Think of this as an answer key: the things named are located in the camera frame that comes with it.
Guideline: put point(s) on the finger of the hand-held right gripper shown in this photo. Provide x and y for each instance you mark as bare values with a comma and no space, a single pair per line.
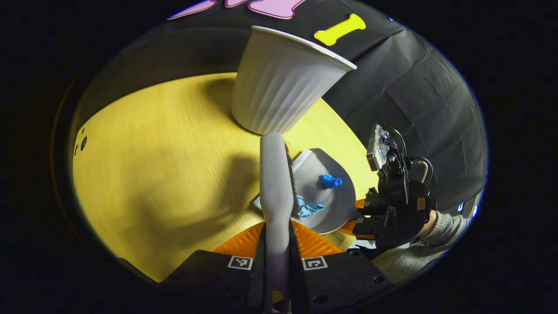
366,226
372,203

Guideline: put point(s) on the grey ribbed garbage bin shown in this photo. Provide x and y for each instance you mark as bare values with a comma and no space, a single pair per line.
283,87

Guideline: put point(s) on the dark blue paper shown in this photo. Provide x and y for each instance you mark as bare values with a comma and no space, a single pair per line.
330,181

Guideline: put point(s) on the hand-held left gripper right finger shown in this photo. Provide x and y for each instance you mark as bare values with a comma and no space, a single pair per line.
295,257

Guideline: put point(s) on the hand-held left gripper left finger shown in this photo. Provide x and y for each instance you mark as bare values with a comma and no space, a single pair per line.
209,279

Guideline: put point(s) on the light blue paper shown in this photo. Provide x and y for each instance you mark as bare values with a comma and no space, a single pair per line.
307,209

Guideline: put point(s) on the yellow wooden desktop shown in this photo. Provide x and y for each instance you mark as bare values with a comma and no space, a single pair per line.
152,174

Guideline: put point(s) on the grey dustpan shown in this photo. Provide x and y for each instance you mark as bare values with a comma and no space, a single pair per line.
314,174

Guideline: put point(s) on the small grey broom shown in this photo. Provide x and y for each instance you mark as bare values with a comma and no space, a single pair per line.
275,183

